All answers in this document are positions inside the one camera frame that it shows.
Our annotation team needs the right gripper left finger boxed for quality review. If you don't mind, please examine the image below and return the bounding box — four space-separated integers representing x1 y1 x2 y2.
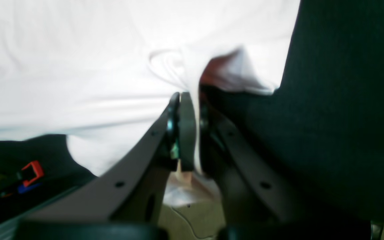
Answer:
22 92 196 230

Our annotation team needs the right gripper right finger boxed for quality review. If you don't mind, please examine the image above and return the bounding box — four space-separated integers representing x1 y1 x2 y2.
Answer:
199 92 312 225

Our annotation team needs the pink T-shirt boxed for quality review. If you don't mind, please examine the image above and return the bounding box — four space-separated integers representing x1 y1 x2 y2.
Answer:
0 0 300 176

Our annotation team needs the red black clamp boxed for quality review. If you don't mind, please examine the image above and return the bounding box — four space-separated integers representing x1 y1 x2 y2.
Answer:
0 161 44 197

